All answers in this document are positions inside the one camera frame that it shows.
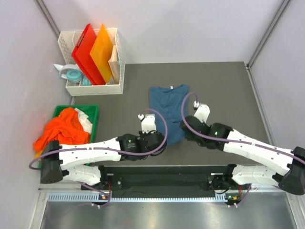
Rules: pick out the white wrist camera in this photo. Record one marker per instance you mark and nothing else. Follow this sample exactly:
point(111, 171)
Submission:
point(147, 123)
point(202, 111)

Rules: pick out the blue t-shirt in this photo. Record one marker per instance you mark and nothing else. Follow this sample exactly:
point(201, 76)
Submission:
point(168, 102)

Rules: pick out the wooden board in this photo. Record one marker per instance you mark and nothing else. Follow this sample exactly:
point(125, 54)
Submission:
point(114, 65)

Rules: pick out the white slotted storage basket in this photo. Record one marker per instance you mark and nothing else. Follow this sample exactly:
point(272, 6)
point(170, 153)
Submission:
point(67, 41)

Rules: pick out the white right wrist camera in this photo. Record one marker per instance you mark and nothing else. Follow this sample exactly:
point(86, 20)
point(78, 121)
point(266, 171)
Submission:
point(202, 111)

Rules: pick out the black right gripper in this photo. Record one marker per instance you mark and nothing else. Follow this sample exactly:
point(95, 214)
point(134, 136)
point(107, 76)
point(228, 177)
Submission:
point(189, 137)

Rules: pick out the orange plastic board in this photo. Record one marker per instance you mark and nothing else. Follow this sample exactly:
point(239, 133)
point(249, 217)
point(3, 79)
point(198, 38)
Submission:
point(101, 53)

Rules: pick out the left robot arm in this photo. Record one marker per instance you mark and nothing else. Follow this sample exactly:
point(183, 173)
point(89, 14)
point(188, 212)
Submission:
point(73, 162)

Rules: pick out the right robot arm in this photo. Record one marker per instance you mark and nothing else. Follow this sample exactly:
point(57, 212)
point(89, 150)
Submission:
point(283, 168)

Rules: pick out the teal tape roll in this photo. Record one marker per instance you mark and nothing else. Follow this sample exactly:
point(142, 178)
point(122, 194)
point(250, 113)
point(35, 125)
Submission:
point(74, 76)

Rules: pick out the red plastic board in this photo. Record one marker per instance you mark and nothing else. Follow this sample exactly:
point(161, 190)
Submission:
point(81, 55)

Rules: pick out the green plastic crate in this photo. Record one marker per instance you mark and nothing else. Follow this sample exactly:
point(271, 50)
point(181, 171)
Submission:
point(91, 110)

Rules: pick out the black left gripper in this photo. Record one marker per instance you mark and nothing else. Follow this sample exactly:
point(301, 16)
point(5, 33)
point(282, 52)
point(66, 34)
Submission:
point(143, 134)

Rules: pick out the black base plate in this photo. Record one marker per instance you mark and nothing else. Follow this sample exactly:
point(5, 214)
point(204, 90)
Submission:
point(165, 181)

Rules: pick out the yellow t-shirt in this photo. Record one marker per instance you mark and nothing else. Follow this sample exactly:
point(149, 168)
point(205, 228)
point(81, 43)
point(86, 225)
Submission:
point(38, 154)

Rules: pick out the aluminium frame rail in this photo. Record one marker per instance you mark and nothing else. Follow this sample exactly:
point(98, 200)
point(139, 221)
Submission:
point(63, 186)

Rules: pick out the orange t-shirt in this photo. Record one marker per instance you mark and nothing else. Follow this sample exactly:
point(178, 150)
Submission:
point(64, 128)

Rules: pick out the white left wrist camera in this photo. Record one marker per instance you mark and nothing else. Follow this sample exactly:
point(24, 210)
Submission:
point(147, 123)

